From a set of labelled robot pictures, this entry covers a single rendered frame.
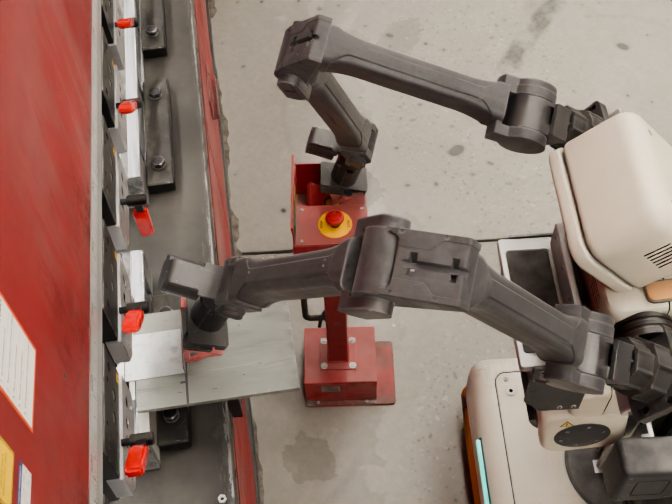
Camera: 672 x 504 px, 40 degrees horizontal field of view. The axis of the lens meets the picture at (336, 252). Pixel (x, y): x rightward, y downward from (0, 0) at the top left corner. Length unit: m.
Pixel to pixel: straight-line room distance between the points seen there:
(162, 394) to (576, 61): 2.33
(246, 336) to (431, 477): 1.08
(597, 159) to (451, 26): 2.25
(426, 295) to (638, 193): 0.42
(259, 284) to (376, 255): 0.27
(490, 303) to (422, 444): 1.56
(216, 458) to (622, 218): 0.78
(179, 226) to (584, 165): 0.86
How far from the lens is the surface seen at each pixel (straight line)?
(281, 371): 1.51
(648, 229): 1.26
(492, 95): 1.48
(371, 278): 0.97
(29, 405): 0.87
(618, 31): 3.62
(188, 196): 1.90
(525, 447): 2.26
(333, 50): 1.42
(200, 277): 1.35
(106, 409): 1.17
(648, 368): 1.31
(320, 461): 2.52
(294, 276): 1.12
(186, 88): 2.11
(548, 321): 1.13
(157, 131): 1.99
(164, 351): 1.56
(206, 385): 1.52
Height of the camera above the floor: 2.34
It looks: 55 degrees down
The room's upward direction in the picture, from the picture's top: 3 degrees counter-clockwise
